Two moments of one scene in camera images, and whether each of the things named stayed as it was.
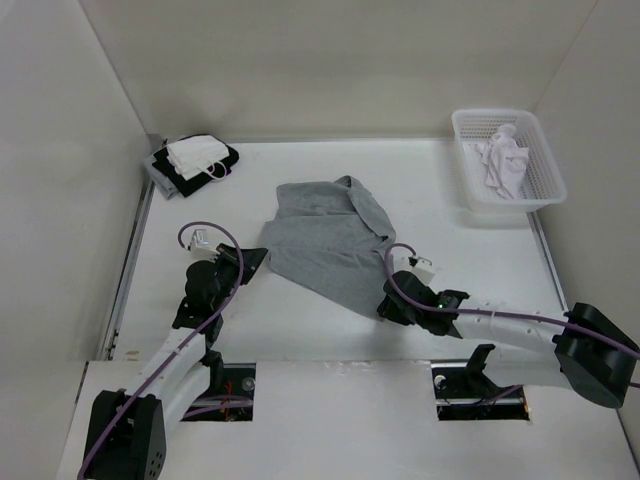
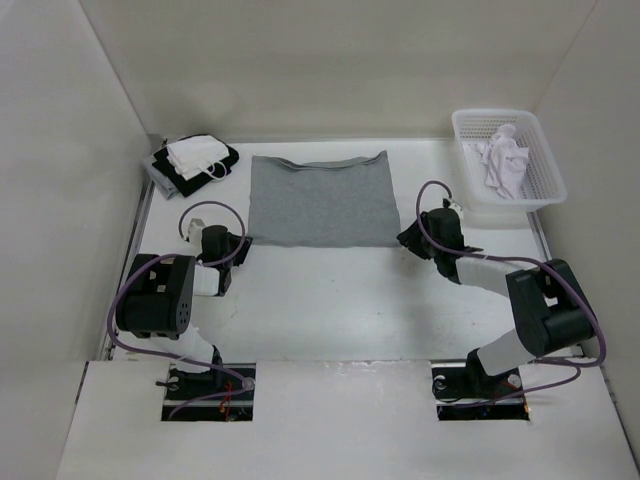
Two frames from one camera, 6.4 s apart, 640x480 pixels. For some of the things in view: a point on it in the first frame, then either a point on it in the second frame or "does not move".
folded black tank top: [218, 170] does not move
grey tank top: [329, 235] → [333, 203]
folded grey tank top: [168, 188] does not move
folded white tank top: [194, 155] does not move
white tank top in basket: [504, 162] does not move
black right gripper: [387, 309] → [410, 237]
